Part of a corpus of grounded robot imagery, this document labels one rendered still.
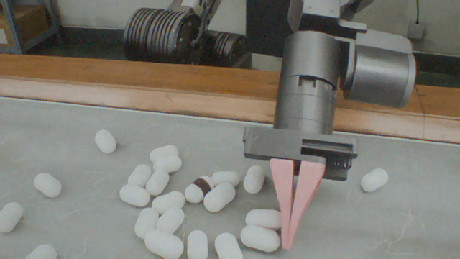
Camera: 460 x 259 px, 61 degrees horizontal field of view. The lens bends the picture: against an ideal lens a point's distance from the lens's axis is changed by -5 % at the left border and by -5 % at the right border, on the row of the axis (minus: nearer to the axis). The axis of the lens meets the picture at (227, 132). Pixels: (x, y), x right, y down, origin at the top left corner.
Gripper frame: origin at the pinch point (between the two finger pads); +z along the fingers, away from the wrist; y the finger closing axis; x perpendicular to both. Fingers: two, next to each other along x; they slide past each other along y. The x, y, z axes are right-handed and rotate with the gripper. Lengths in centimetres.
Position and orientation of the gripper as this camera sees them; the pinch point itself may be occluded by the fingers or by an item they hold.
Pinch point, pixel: (287, 239)
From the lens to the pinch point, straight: 37.9
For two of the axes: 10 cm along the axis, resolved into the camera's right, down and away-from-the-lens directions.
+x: 1.6, 3.0, 9.4
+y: 9.7, 1.2, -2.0
